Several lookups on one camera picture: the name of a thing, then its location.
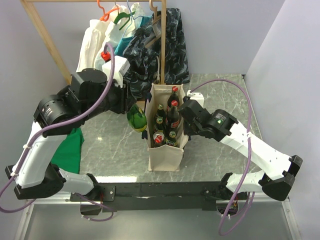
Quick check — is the green bottle front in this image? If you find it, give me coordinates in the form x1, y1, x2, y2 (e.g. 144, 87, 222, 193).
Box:
126, 104, 147, 133

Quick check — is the green cloth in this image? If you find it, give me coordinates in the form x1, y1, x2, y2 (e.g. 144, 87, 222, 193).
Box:
51, 128, 85, 174

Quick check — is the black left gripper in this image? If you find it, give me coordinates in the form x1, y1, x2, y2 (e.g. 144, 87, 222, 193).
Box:
82, 73, 137, 121

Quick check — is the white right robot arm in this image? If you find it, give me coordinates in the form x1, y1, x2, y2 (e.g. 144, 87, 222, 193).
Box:
178, 99, 303, 201

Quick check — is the cola bottle front red cap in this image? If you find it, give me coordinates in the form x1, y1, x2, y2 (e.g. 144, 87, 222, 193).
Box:
165, 99, 182, 133

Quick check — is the wooden hanger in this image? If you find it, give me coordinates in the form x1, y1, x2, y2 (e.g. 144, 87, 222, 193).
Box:
144, 0, 162, 49

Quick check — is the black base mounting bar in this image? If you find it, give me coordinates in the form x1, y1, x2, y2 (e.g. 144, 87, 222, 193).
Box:
70, 181, 248, 222

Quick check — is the white ruffled shirt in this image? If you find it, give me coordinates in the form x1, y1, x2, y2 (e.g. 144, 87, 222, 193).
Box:
75, 19, 108, 72

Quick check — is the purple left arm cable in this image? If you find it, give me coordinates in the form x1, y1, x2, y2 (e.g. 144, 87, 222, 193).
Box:
0, 42, 116, 222

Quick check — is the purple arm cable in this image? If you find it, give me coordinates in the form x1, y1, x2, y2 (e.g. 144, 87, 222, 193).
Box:
191, 79, 256, 236
0, 42, 116, 222

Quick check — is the dark patterned shirt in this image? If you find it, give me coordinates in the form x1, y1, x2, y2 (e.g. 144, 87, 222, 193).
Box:
122, 7, 191, 101

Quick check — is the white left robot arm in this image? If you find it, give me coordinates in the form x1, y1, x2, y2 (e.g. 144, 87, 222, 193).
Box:
5, 68, 136, 201

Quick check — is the pale white blouse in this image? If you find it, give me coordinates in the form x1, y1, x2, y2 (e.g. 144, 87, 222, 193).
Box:
93, 5, 129, 71

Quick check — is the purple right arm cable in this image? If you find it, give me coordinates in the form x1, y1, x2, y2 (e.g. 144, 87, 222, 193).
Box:
191, 79, 256, 236

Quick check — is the beige canvas tote bag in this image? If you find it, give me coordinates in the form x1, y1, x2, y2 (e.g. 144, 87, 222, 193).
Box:
142, 84, 189, 172

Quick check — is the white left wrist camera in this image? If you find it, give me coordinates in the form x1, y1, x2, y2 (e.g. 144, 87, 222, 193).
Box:
102, 55, 130, 88

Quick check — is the teal shirt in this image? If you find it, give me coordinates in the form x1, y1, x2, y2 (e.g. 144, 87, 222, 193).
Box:
114, 16, 152, 57

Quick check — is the green glass bottle yellow label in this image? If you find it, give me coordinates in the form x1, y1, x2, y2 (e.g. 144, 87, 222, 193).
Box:
154, 103, 166, 120

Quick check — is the green hanger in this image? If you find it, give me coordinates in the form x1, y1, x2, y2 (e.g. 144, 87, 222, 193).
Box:
113, 12, 131, 31

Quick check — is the blue wire hanger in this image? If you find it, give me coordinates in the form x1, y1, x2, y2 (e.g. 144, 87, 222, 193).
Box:
122, 0, 145, 38

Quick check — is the dark cola bottle red cap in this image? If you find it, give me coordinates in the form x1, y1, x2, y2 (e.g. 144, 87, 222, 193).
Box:
166, 85, 181, 111

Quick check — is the orange hanger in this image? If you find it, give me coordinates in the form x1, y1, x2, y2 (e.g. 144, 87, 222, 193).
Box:
96, 0, 119, 22

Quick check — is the silver blue energy drink can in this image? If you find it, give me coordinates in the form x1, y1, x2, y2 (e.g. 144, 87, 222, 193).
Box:
153, 131, 165, 148

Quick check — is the wooden clothes rack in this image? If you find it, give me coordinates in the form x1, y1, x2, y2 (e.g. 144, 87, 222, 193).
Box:
20, 0, 167, 85

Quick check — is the aluminium rail frame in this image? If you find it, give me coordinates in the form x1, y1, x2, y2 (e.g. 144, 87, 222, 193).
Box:
14, 181, 303, 240

